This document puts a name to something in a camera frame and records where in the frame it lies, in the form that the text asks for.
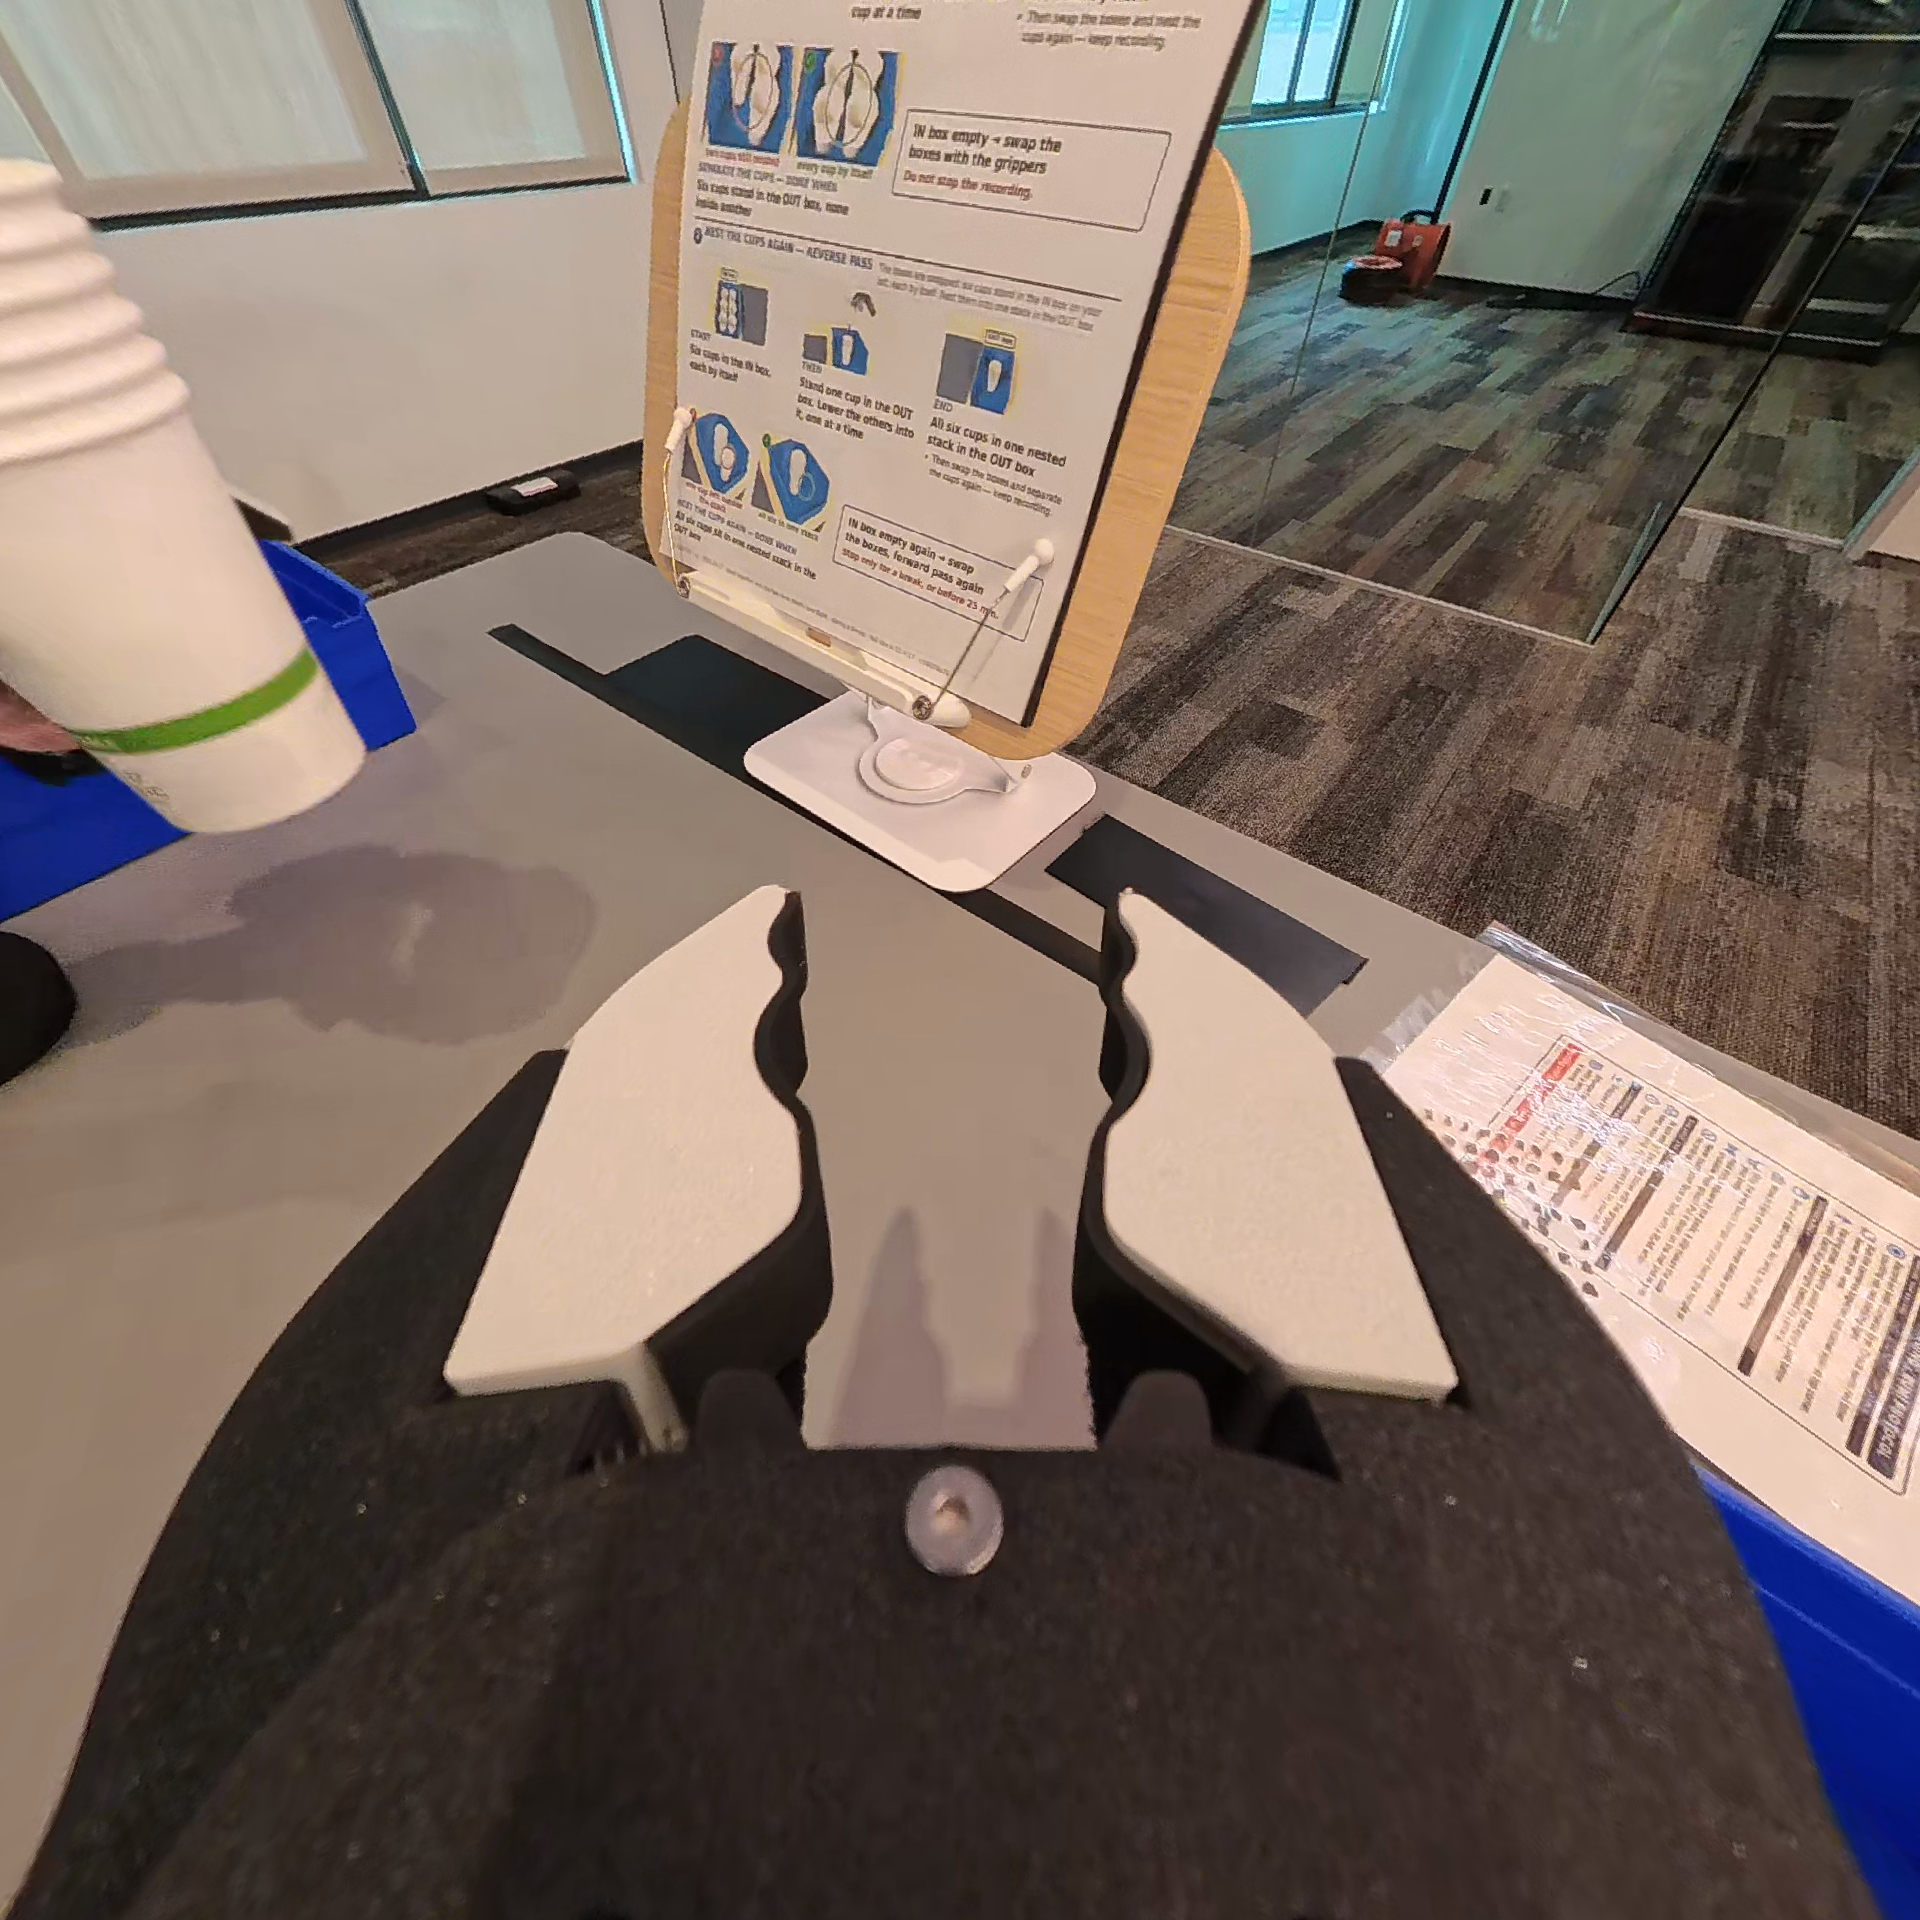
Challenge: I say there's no wooden instruction board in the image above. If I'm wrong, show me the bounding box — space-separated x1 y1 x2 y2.
642 0 1255 760

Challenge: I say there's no black wrist rest pad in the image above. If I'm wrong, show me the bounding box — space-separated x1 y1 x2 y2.
0 930 80 1085

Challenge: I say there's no white stand base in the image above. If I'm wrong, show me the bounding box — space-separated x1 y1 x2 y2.
745 693 1098 895

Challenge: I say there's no glass partition window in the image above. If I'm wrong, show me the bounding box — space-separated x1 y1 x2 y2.
0 0 632 226

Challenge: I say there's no black flat plate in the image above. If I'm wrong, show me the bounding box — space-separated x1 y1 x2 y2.
598 634 845 755
1045 817 1368 1023

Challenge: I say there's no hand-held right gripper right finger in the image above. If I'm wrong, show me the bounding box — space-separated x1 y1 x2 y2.
1071 889 1460 1449

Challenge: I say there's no blue plastic bin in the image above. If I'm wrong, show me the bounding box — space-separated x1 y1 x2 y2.
1695 1464 1920 1920
0 537 418 923

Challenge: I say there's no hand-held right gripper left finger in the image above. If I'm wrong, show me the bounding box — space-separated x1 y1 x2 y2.
442 884 834 1449

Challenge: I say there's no window with blinds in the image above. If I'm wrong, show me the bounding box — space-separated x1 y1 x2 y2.
1245 0 1402 114

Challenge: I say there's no red floor blower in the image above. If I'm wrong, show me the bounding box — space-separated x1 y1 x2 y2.
1340 216 1453 309

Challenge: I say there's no black server rack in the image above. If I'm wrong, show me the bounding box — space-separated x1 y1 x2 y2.
1626 0 1920 367

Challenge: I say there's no laminated paper sheet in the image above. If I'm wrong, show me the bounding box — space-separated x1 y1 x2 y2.
1380 928 1920 1619

